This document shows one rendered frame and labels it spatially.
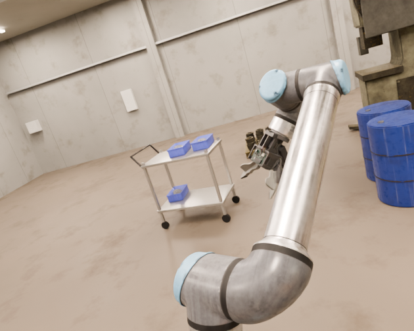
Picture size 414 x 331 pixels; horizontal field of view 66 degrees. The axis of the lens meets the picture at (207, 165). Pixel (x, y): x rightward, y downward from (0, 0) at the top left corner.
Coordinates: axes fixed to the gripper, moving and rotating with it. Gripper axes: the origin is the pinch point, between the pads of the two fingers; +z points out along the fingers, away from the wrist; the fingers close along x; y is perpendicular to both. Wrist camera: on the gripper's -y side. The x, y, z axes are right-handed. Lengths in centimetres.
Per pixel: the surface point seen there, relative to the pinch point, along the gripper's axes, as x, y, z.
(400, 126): -61, -220, -73
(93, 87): -1023, -296, 109
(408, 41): -205, -429, -236
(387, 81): -210, -446, -173
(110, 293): -164, -83, 193
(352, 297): -2, -157, 60
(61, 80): -1096, -215, 134
